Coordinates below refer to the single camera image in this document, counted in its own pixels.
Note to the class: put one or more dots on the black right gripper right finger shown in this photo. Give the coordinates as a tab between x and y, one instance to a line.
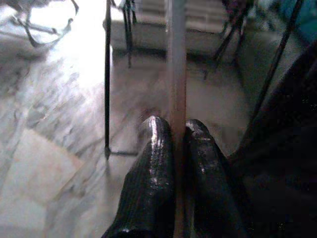
208	186

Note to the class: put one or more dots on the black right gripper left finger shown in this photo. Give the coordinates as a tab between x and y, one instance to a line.
148	186

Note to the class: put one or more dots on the translucent white plastic hanger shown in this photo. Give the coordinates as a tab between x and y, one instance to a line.
176	74

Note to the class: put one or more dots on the black garment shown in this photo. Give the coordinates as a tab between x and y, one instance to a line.
284	161

